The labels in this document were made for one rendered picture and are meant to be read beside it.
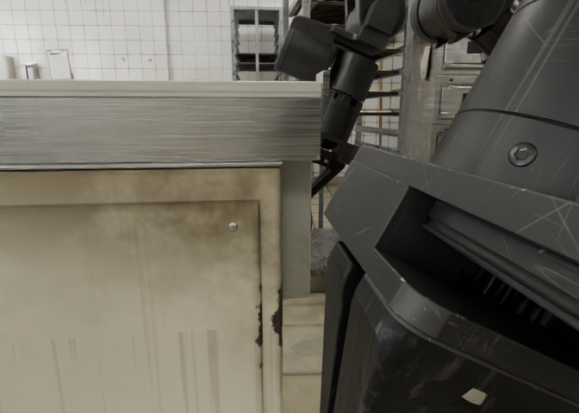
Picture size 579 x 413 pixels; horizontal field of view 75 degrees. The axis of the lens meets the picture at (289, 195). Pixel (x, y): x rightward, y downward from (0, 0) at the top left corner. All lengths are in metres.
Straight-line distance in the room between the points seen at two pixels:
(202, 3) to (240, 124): 4.46
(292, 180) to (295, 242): 0.06
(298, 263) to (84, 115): 0.22
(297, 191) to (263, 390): 0.18
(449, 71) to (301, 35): 3.40
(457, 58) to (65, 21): 4.08
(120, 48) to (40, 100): 4.57
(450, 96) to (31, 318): 3.68
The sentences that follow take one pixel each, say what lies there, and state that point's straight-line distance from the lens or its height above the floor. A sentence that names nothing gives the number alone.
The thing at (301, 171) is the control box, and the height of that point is 0.83.
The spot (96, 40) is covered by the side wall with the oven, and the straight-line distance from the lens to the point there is 5.00.
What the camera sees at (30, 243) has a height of 0.78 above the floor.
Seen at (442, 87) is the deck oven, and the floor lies 1.09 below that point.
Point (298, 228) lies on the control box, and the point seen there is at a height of 0.77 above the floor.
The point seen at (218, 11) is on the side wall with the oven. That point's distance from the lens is 4.69.
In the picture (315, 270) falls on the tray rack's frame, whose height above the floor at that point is 0.15.
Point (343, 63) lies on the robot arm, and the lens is 0.50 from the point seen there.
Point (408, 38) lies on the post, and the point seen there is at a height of 1.18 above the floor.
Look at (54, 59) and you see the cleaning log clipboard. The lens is 5.17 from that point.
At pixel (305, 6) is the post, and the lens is 1.71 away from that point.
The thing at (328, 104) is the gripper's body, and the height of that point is 0.89.
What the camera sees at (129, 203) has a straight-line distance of 0.31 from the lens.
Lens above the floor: 0.88
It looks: 13 degrees down
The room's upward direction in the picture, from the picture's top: straight up
